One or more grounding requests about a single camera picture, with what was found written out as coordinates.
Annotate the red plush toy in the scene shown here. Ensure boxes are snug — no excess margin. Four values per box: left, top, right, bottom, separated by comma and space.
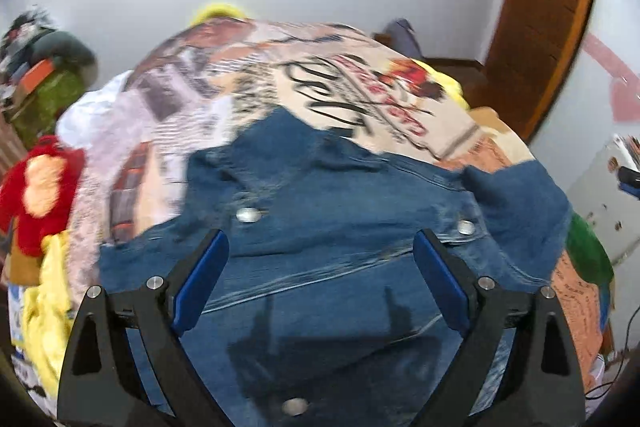
1, 135, 86, 258

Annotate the white cabinet with stickers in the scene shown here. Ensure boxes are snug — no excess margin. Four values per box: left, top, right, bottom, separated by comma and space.
568, 134, 639, 267

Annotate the yellow pillow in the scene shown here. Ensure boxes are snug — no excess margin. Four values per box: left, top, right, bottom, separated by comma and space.
189, 2, 247, 27

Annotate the green cloth at bedside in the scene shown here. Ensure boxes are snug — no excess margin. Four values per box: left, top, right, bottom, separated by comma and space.
564, 210, 615, 333

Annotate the dark blue garment on headboard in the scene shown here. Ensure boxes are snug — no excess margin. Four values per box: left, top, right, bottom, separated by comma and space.
383, 18, 423, 60

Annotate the green bag with clutter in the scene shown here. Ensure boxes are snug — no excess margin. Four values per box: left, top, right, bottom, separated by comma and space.
1, 5, 96, 150

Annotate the white cloth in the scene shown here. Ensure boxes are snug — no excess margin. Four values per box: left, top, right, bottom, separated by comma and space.
54, 70, 132, 150

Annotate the brown wooden door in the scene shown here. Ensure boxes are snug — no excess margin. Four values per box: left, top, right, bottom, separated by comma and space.
485, 0, 592, 141

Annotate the yellow cloth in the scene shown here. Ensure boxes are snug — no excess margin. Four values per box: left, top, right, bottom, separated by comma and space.
22, 231, 74, 398

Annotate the blue denim jacket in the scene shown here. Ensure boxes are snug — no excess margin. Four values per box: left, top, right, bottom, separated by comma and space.
100, 108, 573, 426

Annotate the newspaper print bed blanket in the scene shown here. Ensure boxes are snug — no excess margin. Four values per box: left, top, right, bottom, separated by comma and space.
67, 17, 604, 390

